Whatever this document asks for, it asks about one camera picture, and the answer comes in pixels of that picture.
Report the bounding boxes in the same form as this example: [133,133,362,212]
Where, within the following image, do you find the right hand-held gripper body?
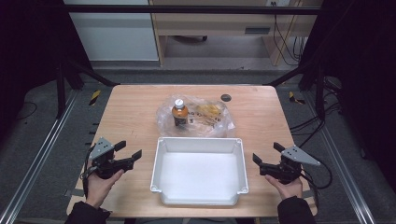
[260,145,321,185]

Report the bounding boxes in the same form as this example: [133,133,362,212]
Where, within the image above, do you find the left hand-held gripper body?
[88,136,135,180]

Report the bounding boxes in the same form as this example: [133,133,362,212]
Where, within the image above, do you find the person's right hand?
[264,174,304,201]

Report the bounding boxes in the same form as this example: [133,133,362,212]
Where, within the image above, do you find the person's left hand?
[85,168,125,209]

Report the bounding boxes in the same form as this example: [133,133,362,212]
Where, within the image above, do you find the yellow black tape strip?
[88,89,103,107]
[287,91,306,105]

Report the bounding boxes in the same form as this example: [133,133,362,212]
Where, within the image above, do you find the clear plastic bag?
[155,94,236,138]

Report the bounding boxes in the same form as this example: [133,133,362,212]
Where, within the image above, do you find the white plastic bin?
[149,136,249,206]

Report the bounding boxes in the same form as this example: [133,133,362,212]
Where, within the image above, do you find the orange drink bottle white cap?
[171,98,190,128]

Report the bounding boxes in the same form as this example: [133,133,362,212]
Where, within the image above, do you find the yellow snack packet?
[195,103,222,119]

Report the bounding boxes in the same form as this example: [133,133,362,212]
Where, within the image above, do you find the black metal stand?
[263,61,327,121]
[55,58,120,119]

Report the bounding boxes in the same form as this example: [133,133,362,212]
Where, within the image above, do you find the white cabinet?
[63,0,160,63]

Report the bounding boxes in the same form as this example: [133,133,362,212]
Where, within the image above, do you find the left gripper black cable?
[80,145,95,198]

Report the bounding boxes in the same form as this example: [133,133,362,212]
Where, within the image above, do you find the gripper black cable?
[299,159,333,210]
[80,145,95,198]

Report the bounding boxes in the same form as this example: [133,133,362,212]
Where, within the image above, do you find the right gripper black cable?
[299,159,333,210]

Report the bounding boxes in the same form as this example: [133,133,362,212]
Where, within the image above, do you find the black floor cables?
[289,77,345,149]

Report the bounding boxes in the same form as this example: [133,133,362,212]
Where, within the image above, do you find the aluminium floor rail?
[0,89,80,224]
[302,91,377,224]

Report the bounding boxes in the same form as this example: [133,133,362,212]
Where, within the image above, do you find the thin black floor cable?
[16,101,39,121]

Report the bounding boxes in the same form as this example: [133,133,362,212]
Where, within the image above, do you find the black cables under desk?
[271,1,310,67]

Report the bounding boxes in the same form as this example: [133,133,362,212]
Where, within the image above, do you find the black horizontal frame bar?
[61,4,322,16]

